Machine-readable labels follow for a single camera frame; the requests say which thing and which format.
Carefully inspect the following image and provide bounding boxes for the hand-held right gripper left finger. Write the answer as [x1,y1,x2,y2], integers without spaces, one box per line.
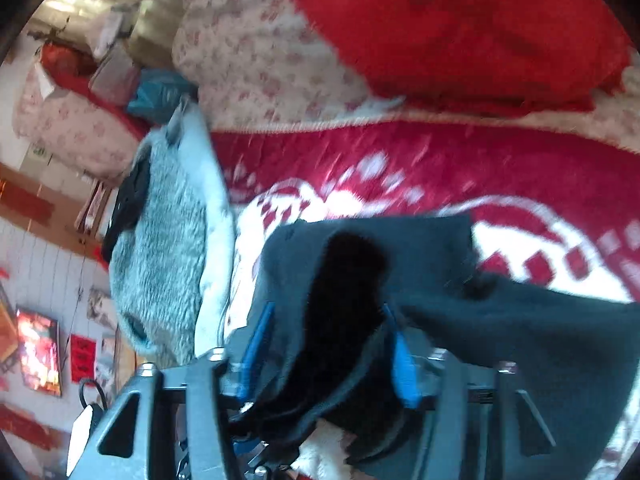
[95,301,277,480]

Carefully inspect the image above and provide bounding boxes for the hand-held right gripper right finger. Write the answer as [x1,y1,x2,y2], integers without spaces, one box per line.
[381,302,557,480]

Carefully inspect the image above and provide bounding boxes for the black pants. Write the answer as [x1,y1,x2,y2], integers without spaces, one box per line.
[227,214,640,480]

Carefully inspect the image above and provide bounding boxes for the grey fluffy garment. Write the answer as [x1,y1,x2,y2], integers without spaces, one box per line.
[107,132,211,357]

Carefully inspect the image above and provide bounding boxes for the white cloth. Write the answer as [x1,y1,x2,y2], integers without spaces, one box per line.
[172,99,240,363]

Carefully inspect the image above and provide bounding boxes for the black cloth item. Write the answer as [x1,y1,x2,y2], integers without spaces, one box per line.
[100,157,153,263]

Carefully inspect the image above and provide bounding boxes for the red and white patterned blanket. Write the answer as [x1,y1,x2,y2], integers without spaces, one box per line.
[210,115,640,480]

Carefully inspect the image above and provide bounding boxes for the floral pink pillow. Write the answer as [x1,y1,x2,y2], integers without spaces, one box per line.
[12,62,147,182]

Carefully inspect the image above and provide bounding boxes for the blue plastic bag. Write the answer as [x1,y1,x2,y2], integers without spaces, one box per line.
[126,69,199,126]

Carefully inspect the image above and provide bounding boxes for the pink plastic bag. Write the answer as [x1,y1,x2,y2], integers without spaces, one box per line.
[89,42,142,107]

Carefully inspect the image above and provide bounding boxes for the floral beige quilt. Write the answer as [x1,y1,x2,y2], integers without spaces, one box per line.
[172,0,640,132]

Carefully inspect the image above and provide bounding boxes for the red cloth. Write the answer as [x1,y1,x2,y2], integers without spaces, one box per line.
[39,42,151,142]

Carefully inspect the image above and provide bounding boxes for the red heart-shaped frilled pillow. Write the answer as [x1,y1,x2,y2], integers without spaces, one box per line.
[272,0,633,116]

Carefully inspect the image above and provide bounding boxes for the white charger with cable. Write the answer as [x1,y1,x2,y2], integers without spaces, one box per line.
[66,379,108,477]

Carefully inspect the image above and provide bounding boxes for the red paper wall decoration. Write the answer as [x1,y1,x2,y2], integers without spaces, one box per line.
[70,333,97,384]

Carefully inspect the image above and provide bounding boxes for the framed wall picture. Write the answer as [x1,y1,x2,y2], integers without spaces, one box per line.
[15,306,64,399]

